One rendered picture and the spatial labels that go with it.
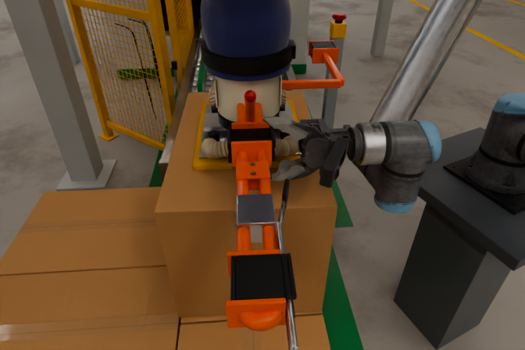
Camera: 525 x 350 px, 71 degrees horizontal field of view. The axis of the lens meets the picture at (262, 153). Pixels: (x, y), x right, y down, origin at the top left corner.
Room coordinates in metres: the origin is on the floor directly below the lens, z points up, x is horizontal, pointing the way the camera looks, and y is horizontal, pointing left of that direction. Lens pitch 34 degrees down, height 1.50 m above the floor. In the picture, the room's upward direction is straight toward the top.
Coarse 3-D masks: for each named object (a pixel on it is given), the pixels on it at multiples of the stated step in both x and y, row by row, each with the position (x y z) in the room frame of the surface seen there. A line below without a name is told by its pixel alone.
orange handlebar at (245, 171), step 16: (288, 80) 0.96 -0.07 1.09; (304, 80) 0.96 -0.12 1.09; (320, 80) 0.95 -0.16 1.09; (336, 80) 0.96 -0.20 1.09; (240, 112) 0.77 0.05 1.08; (256, 112) 0.77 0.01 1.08; (240, 160) 0.58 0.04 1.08; (240, 176) 0.53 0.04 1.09; (256, 176) 0.53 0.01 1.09; (240, 192) 0.49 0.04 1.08; (240, 240) 0.38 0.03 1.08; (272, 240) 0.38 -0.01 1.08; (240, 320) 0.26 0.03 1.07; (256, 320) 0.25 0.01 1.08; (272, 320) 0.25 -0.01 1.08
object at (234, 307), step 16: (240, 256) 0.34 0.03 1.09; (256, 256) 0.34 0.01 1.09; (272, 256) 0.34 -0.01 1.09; (240, 272) 0.31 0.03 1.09; (256, 272) 0.31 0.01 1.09; (272, 272) 0.31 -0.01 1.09; (240, 288) 0.29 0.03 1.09; (256, 288) 0.29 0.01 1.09; (272, 288) 0.29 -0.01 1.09; (240, 304) 0.26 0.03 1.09; (256, 304) 0.26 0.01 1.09; (272, 304) 0.27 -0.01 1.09
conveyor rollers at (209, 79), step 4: (200, 48) 2.88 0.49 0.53; (200, 52) 2.79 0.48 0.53; (200, 56) 2.70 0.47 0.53; (200, 60) 2.61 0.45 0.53; (196, 64) 2.54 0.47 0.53; (196, 68) 2.43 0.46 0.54; (196, 72) 2.35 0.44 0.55; (196, 76) 2.28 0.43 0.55; (208, 76) 2.28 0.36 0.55; (212, 76) 2.28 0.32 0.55; (196, 80) 2.25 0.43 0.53; (208, 80) 2.25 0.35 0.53; (212, 80) 2.26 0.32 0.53; (192, 84) 2.18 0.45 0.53; (196, 84) 2.16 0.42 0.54; (208, 84) 2.17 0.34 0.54; (212, 84) 2.17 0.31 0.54; (192, 88) 2.08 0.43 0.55; (196, 88) 2.09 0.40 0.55; (204, 88) 2.09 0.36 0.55; (208, 88) 2.09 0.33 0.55
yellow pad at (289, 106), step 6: (288, 102) 1.05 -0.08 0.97; (282, 108) 0.97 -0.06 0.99; (288, 108) 1.01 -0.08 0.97; (294, 108) 1.03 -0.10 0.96; (294, 114) 0.98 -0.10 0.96; (294, 120) 0.95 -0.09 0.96; (276, 132) 0.87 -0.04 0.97; (282, 132) 0.83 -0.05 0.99; (282, 138) 0.83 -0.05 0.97; (276, 156) 0.76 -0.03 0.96; (282, 156) 0.76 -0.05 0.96; (288, 156) 0.76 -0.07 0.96; (294, 156) 0.76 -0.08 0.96; (276, 162) 0.74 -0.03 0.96
